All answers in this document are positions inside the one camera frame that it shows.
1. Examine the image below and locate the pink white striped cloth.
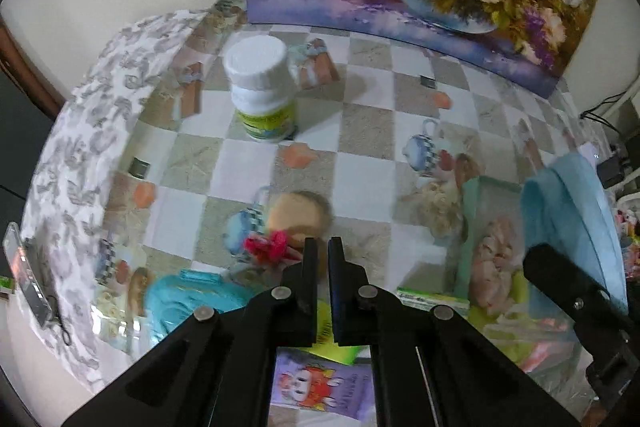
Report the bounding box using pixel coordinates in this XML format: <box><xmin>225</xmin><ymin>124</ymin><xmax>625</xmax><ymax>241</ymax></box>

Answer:
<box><xmin>518</xmin><ymin>317</ymin><xmax>575</xmax><ymax>373</ymax></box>

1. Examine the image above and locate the lime green cloth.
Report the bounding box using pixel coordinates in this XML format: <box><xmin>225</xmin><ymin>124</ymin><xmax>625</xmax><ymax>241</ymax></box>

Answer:
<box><xmin>468</xmin><ymin>270</ymin><xmax>568</xmax><ymax>367</ymax></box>

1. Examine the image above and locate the pink floral scrunchie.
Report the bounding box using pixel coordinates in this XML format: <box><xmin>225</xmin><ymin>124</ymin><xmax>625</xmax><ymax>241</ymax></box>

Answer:
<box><xmin>469</xmin><ymin>217</ymin><xmax>520</xmax><ymax>317</ymax></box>

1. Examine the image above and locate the blue face mask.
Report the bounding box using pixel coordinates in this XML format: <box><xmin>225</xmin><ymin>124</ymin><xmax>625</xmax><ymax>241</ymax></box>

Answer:
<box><xmin>521</xmin><ymin>152</ymin><xmax>628</xmax><ymax>317</ymax></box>

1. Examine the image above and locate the teal shallow cardboard tray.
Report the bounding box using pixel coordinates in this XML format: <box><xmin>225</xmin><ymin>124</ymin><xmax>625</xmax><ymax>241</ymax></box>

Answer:
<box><xmin>454</xmin><ymin>176</ymin><xmax>582</xmax><ymax>386</ymax></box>

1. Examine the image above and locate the teal plastic toy box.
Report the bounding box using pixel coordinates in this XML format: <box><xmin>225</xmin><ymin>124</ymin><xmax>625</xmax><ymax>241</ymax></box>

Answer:
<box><xmin>144</xmin><ymin>269</ymin><xmax>267</xmax><ymax>347</ymax></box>

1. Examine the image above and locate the purple cartoon packet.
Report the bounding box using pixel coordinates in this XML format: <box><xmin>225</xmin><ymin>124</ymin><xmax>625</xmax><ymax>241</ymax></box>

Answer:
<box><xmin>271</xmin><ymin>349</ymin><xmax>375</xmax><ymax>421</ymax></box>

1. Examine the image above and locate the green small box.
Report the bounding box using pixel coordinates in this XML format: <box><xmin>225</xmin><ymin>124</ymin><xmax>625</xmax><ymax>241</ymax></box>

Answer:
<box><xmin>302</xmin><ymin>287</ymin><xmax>471</xmax><ymax>365</ymax></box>

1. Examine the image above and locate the colourful toy pile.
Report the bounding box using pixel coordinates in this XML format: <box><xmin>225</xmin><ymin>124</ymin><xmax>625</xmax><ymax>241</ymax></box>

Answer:
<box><xmin>615</xmin><ymin>193</ymin><xmax>640</xmax><ymax>281</ymax></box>

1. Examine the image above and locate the black power adapter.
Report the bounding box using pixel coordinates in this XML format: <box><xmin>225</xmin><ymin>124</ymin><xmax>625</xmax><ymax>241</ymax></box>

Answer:
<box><xmin>597</xmin><ymin>156</ymin><xmax>625</xmax><ymax>188</ymax></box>

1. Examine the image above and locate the white power strip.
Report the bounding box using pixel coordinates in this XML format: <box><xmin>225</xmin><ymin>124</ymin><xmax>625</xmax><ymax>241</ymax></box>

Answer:
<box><xmin>577</xmin><ymin>141</ymin><xmax>601</xmax><ymax>168</ymax></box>

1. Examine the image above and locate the checkered patterned tablecloth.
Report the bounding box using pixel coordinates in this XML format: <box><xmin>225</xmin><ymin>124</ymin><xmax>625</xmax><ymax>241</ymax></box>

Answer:
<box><xmin>19</xmin><ymin>0</ymin><xmax>622</xmax><ymax>427</ymax></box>

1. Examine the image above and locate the white pill bottle green label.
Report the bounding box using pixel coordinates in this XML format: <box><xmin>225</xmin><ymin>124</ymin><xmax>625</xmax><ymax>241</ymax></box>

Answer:
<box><xmin>222</xmin><ymin>35</ymin><xmax>296</xmax><ymax>142</ymax></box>

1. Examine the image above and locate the black cable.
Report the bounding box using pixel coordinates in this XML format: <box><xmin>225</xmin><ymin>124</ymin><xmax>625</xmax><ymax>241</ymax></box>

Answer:
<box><xmin>579</xmin><ymin>89</ymin><xmax>640</xmax><ymax>143</ymax></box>

